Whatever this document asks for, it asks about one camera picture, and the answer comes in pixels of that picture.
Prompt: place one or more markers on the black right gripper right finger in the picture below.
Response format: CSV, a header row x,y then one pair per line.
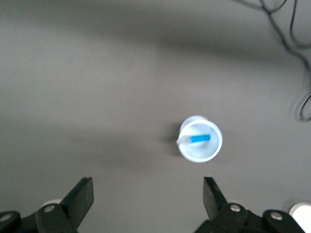
x,y
215,202

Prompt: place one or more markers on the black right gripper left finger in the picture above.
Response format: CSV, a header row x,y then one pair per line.
x,y
76,201

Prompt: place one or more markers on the blue marker with clear cap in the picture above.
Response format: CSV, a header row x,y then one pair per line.
x,y
200,138

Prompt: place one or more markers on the light blue ribbed plastic cup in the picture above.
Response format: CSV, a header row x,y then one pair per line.
x,y
209,153

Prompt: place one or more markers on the white rectangular device box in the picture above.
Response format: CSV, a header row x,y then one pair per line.
x,y
302,212

